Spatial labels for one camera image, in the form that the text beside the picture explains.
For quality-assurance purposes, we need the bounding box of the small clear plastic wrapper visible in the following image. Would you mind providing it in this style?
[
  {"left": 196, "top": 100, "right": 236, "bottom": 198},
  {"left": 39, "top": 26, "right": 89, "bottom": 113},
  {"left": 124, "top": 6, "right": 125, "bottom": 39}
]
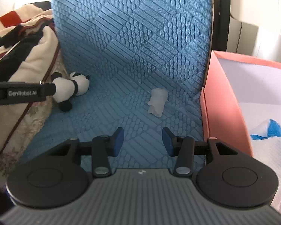
[{"left": 148, "top": 88, "right": 168, "bottom": 117}]

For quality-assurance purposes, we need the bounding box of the panda plush toy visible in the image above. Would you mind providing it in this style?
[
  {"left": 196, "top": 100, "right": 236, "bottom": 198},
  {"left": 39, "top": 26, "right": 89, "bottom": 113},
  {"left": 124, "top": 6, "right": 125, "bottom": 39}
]
[{"left": 51, "top": 72, "right": 90, "bottom": 112}]

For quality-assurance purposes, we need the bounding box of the white textured cloth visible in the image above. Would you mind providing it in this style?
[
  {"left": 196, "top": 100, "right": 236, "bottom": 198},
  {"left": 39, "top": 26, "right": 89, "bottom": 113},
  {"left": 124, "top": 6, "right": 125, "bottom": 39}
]
[{"left": 251, "top": 137, "right": 281, "bottom": 212}]

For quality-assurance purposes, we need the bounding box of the pink cardboard box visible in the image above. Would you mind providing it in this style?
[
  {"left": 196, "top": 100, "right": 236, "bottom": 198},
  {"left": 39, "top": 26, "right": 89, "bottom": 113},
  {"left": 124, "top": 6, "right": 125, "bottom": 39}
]
[{"left": 200, "top": 51, "right": 281, "bottom": 155}]

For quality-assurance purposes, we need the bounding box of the blue white plastic package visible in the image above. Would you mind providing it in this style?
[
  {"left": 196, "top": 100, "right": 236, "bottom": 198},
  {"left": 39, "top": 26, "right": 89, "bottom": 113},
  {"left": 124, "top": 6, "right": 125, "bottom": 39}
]
[{"left": 249, "top": 119, "right": 281, "bottom": 140}]

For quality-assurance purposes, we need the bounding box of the blue textured sofa cover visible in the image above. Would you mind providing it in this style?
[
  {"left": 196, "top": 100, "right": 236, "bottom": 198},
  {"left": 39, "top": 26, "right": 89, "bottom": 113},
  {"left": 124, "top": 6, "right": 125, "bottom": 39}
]
[{"left": 21, "top": 0, "right": 212, "bottom": 169}]

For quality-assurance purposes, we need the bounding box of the white chair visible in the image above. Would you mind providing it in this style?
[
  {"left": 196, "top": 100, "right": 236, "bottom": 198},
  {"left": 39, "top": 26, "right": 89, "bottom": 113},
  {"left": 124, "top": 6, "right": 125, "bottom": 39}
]
[{"left": 212, "top": 0, "right": 281, "bottom": 62}]

